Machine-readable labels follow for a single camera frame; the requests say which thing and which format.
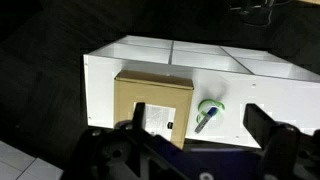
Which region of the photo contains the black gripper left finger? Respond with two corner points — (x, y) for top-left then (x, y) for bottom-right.
(63, 102), (201, 180)

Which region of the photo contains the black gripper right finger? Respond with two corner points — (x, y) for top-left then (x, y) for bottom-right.
(242, 103), (320, 180)

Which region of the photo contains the grey marker pen blue cap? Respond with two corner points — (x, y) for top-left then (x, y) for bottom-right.
(194, 107), (218, 134)

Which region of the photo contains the brown cardboard box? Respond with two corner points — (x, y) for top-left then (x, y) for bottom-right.
(113, 69), (195, 150)

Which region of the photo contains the white printed paper label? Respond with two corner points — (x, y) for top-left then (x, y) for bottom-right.
(132, 102), (177, 142)

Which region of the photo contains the white cubby shelf unit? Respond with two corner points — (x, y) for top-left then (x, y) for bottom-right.
(83, 34), (320, 149)

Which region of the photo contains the white tiled panel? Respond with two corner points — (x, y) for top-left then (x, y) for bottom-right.
(0, 139), (64, 180)

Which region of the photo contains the black cable bundle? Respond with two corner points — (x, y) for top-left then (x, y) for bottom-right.
(229, 0), (278, 26)

